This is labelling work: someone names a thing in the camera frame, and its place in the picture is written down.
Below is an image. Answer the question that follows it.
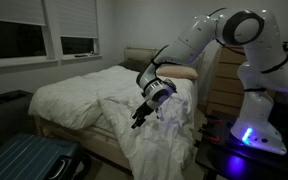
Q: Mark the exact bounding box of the white duvet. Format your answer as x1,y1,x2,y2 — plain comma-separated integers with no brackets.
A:
28,64,199,180

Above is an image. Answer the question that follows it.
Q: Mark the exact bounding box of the dark grey pillow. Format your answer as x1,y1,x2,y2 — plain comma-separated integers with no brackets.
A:
118,58,152,74

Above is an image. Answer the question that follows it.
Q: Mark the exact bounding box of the wide dark window pane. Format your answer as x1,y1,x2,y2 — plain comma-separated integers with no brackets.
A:
0,19,47,61

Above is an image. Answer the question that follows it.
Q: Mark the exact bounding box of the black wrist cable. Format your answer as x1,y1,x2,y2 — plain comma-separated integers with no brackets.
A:
215,37,246,57

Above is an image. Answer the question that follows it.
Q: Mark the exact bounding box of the narrow white roller blind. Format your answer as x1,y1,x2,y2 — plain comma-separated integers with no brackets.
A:
54,0,99,40

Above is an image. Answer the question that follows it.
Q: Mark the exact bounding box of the wide white roller blind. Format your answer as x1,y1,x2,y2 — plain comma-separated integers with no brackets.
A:
0,0,47,27

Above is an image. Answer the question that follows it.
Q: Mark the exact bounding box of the white mattress sheet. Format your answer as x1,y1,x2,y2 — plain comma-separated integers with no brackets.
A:
93,113,116,135

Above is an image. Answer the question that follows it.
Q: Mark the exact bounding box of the blue ribbed suitcase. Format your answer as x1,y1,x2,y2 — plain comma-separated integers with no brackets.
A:
0,133,92,180

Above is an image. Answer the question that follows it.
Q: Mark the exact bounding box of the red black clamp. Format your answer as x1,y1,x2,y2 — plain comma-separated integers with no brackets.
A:
198,127,221,144
205,114,224,125

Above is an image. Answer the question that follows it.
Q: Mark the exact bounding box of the pink pillow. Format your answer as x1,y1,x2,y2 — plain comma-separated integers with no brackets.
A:
155,65,199,81

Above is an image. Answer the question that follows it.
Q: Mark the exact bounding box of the light wooden bed frame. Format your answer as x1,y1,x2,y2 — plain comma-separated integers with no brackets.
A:
33,116,134,175

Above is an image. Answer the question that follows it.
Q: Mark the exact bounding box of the beige padded headboard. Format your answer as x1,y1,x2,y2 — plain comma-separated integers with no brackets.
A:
123,46,206,73

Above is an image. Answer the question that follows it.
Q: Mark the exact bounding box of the black robot table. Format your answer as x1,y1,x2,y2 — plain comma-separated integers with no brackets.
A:
193,109,288,180

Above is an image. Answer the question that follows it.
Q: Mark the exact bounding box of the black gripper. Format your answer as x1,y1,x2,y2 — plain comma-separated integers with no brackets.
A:
131,101,156,130

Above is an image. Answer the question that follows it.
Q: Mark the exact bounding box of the narrow dark window pane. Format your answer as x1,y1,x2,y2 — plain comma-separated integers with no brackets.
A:
60,36,95,56

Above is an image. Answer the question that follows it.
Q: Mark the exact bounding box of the wooden chest of drawers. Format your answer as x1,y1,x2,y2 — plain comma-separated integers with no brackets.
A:
205,44,252,118

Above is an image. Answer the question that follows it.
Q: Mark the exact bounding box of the dark grey ottoman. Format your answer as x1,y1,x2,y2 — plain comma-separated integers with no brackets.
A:
0,89,36,148

